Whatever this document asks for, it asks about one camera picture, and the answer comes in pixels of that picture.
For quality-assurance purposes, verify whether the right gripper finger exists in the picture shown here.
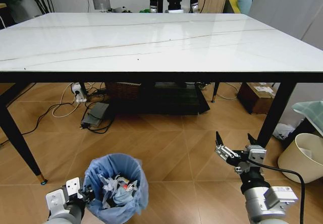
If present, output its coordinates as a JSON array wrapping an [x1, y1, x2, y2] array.
[[214, 131, 241, 160], [247, 133, 258, 147]]

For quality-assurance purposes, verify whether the trash bin with blue bag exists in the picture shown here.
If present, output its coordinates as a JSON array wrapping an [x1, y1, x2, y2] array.
[[82, 153, 149, 223]]

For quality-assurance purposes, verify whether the crumpled white paper trash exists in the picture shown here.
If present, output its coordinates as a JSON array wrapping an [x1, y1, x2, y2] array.
[[100, 174, 122, 197]]

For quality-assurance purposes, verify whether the crumpled blue cloth trash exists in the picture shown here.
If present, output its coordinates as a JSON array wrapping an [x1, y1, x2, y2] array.
[[113, 189, 136, 207]]

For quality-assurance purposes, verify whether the cream round bin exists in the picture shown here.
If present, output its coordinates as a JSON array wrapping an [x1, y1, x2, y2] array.
[[277, 133, 323, 184]]

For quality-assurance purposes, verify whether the white plastic bag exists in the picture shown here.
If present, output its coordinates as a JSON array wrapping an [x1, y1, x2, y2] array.
[[273, 123, 295, 141]]

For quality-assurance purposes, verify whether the brown cardboard box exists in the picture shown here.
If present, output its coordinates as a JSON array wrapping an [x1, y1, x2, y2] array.
[[236, 82, 278, 115]]

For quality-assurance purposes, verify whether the black leg with gold tip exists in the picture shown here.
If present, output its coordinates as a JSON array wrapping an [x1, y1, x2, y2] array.
[[211, 82, 221, 104]]

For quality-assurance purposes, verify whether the green checked cloth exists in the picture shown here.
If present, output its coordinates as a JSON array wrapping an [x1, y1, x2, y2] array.
[[292, 100, 323, 134]]

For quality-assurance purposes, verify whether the grey power adapter box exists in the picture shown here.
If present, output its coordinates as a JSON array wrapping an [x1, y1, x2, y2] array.
[[81, 102, 110, 130]]

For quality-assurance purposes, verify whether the black low shelf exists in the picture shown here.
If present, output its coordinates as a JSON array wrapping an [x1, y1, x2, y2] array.
[[108, 82, 210, 116]]

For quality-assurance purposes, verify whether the white power strip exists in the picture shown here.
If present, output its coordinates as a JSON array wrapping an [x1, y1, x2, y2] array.
[[71, 82, 88, 104]]

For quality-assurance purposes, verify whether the dark wicker basket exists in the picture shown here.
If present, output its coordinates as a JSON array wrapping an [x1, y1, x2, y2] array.
[[104, 82, 142, 101]]

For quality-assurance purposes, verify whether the grey partition panel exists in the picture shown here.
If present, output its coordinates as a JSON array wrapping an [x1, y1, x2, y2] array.
[[248, 0, 323, 48]]

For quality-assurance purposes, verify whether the teal cushion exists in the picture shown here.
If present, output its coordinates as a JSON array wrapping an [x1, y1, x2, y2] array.
[[238, 0, 253, 15]]

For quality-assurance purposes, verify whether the yellow seat cushion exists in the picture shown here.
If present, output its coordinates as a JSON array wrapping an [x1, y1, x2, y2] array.
[[226, 0, 240, 14]]

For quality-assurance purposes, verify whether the wooden cabinet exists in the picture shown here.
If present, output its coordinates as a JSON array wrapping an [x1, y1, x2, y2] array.
[[197, 0, 228, 14]]

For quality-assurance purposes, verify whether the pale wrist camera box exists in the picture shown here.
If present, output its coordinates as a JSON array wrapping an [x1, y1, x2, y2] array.
[[66, 177, 81, 197], [245, 145, 267, 169]]

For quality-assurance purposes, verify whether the black floor cable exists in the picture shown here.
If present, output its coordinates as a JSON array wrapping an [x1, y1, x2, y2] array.
[[0, 100, 76, 146]]

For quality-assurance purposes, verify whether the white power cable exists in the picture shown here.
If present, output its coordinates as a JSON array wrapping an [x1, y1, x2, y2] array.
[[52, 82, 94, 119]]

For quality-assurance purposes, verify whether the white table with black frame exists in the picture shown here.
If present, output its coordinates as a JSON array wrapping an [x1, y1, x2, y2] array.
[[0, 12, 323, 186]]

